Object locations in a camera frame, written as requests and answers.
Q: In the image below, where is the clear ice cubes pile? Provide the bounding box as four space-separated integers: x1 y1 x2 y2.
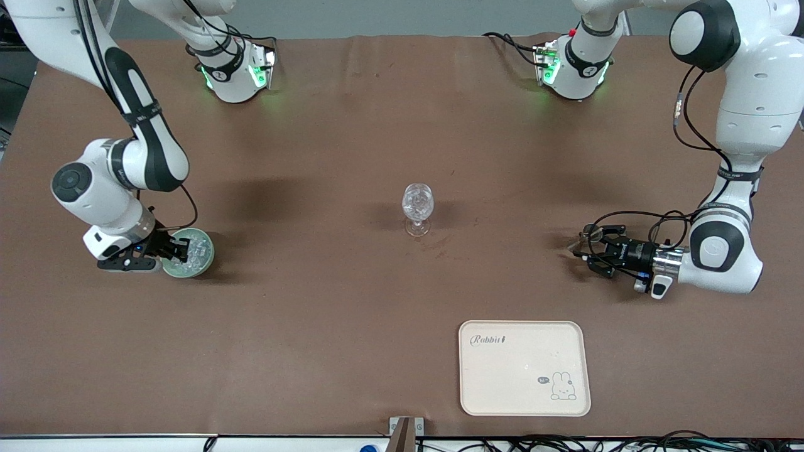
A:
176 232 212 274

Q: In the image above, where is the clear stemmed wine glass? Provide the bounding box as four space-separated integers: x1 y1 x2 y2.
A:
401 183 435 238

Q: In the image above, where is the green ceramic bowl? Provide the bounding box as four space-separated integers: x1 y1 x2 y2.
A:
161 228 215 279

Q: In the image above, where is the white tray with rabbit print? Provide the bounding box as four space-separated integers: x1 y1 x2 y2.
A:
459 320 592 417

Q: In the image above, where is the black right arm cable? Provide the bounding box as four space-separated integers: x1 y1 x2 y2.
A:
72 0 198 233

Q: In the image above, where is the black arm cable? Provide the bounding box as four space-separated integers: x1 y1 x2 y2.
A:
72 0 198 233
581 63 732 264

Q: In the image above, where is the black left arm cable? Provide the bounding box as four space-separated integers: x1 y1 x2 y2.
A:
581 63 732 264

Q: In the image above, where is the bundle of black cables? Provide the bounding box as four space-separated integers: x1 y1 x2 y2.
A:
415 430 804 452

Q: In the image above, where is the black left base cable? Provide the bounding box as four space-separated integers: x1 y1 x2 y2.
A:
482 31 542 67

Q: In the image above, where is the metal table edge bracket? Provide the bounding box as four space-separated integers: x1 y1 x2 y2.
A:
389 416 425 452

